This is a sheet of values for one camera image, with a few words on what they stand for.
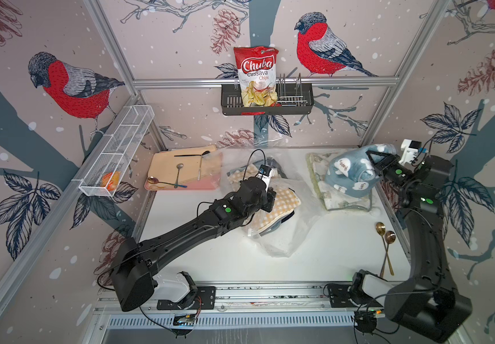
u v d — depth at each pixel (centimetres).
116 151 79
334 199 92
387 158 66
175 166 114
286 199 92
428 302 43
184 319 70
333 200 92
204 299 73
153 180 106
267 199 66
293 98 95
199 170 112
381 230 88
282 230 90
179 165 114
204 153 118
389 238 87
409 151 63
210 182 104
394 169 62
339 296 73
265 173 64
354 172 68
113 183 67
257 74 81
